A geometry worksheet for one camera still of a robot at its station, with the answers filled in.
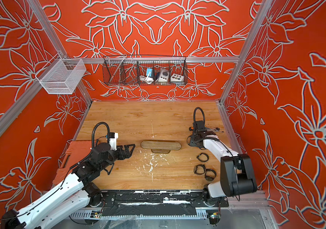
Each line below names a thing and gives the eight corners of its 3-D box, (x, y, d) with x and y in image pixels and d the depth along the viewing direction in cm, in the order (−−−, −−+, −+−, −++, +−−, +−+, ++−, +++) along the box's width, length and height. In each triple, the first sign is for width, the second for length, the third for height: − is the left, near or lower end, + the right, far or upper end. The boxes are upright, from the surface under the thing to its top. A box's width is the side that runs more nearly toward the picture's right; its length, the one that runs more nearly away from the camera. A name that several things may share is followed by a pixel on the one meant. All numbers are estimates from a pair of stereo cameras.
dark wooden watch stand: (141, 153, 92) (140, 147, 85) (142, 146, 95) (141, 140, 89) (179, 153, 91) (181, 147, 85) (179, 146, 95) (180, 139, 88)
